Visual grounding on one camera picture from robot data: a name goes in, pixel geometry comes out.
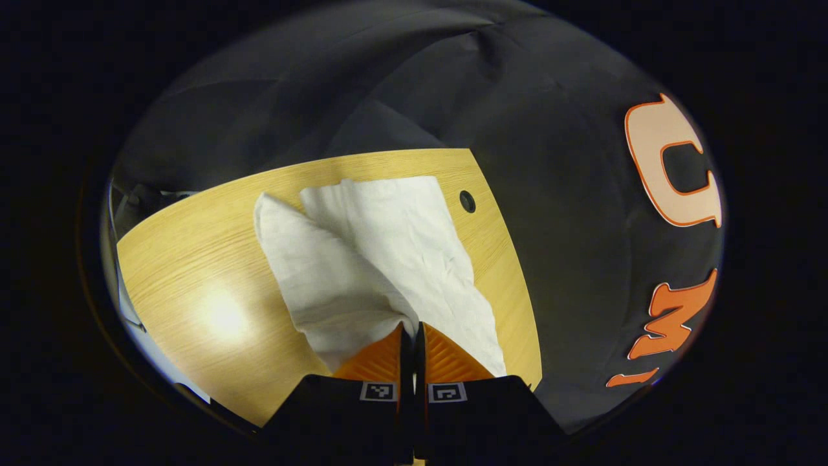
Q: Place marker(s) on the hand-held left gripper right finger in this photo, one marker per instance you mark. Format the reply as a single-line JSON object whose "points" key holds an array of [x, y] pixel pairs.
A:
{"points": [[485, 414]]}

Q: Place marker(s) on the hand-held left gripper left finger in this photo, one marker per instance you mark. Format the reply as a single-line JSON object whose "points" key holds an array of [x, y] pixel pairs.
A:
{"points": [[343, 414]]}

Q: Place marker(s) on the white jeans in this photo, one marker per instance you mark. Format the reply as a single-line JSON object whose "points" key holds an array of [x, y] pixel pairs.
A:
{"points": [[362, 259]]}

